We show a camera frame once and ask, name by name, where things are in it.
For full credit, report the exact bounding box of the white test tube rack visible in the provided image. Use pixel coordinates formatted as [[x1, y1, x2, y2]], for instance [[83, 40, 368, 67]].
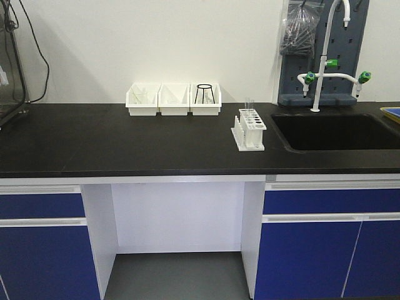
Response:
[[231, 109, 266, 151]]

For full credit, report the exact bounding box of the grey pegboard drying rack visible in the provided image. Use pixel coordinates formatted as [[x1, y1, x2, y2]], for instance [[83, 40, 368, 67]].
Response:
[[277, 1, 369, 107]]

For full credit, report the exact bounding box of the glass flask under tripod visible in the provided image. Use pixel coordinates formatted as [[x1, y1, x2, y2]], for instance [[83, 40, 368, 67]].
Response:
[[202, 94, 214, 104]]

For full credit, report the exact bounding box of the right white storage bin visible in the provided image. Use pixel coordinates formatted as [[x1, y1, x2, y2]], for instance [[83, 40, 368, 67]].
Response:
[[189, 83, 222, 116]]

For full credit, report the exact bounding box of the white storage bin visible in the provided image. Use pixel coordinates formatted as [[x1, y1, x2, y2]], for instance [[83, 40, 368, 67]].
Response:
[[189, 83, 222, 116], [158, 84, 190, 116], [126, 83, 161, 116]]

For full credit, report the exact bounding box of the middle white storage bin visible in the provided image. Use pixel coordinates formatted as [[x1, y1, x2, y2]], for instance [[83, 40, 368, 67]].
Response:
[[158, 84, 190, 116]]

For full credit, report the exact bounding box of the black metal tripod stand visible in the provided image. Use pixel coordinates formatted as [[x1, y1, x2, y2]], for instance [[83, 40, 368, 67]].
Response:
[[194, 84, 216, 104]]

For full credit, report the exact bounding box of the left white storage bin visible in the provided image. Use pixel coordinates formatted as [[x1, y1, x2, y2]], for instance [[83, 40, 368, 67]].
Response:
[[126, 83, 161, 116]]

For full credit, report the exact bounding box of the yellow green plastic pipette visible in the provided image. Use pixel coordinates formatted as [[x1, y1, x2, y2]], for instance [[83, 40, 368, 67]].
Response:
[[131, 89, 142, 104]]

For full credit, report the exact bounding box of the white gooseneck lab faucet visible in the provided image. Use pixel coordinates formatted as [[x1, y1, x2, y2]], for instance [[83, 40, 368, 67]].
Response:
[[297, 0, 371, 113]]

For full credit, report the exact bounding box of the blue cabinet door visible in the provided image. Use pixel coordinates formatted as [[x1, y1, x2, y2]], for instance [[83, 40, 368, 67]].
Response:
[[254, 222, 360, 299], [1, 226, 100, 299], [344, 221, 399, 298]]

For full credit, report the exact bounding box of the black sink basin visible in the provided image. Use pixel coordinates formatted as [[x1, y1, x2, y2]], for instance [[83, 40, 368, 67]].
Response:
[[272, 114, 399, 151]]

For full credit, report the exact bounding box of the clear bag of pegs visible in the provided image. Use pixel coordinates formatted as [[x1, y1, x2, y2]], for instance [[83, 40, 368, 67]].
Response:
[[279, 1, 324, 57]]

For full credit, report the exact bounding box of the blue left drawer front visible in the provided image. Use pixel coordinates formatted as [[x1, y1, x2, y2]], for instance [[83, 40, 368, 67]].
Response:
[[1, 194, 85, 219]]

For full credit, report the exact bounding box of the blue drawer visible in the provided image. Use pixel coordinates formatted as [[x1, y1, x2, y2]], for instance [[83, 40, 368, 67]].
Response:
[[263, 189, 399, 214], [1, 194, 85, 219]]

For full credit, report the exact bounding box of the blue left cabinet door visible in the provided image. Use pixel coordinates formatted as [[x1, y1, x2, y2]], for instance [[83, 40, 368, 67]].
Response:
[[1, 226, 100, 299]]

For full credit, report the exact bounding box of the blue right drawer front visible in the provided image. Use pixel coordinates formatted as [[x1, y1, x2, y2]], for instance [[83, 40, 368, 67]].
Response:
[[263, 189, 399, 214]]

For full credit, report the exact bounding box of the yellow blue tray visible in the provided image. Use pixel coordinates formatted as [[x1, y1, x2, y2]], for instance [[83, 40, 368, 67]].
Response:
[[380, 107, 400, 123]]

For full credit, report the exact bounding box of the blue far right cabinet door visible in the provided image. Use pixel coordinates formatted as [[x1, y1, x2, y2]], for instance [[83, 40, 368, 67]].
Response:
[[344, 221, 399, 298]]

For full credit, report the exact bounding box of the black hanging cable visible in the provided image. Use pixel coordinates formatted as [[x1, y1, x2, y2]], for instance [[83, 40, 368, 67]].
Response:
[[4, 0, 51, 104]]

